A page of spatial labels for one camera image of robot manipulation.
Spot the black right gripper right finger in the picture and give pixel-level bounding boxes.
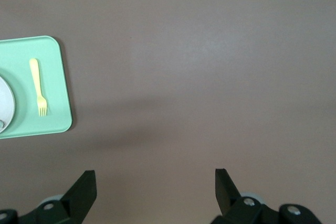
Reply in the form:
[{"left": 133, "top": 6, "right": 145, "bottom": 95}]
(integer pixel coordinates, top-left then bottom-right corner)
[{"left": 209, "top": 168, "right": 322, "bottom": 224}]

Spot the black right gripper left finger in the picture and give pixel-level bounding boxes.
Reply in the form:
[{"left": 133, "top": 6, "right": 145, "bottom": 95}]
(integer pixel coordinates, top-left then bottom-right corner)
[{"left": 0, "top": 170, "right": 97, "bottom": 224}]

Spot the round beige speckled plate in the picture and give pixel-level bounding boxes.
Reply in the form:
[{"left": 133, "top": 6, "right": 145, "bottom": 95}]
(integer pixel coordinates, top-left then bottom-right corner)
[{"left": 0, "top": 76, "right": 16, "bottom": 134}]

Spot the yellow plastic fork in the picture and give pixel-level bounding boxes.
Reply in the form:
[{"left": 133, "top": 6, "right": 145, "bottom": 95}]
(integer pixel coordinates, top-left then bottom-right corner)
[{"left": 29, "top": 58, "right": 48, "bottom": 117}]

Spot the light green plastic tray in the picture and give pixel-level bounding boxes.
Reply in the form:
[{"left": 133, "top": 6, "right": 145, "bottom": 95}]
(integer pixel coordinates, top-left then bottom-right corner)
[{"left": 0, "top": 35, "right": 74, "bottom": 140}]

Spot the brown table mat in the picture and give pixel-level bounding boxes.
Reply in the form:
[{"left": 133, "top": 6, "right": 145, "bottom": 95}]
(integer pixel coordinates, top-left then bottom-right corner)
[{"left": 0, "top": 0, "right": 336, "bottom": 224}]

